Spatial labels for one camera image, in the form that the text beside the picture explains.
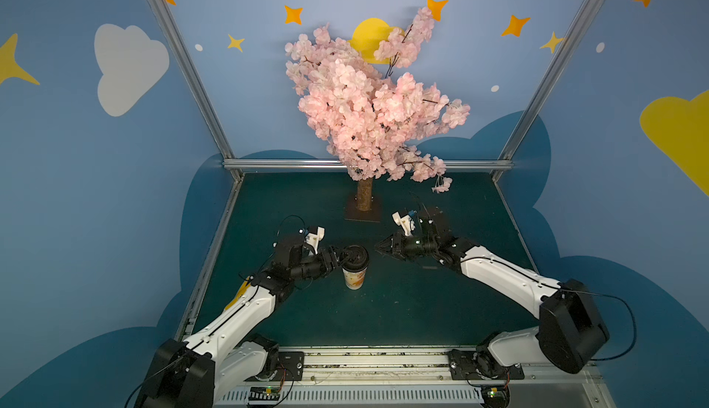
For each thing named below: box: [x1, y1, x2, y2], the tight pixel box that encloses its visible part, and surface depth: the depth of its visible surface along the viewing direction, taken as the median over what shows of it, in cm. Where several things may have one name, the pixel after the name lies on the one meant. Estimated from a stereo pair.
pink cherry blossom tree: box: [285, 6, 470, 212], surface depth 72 cm
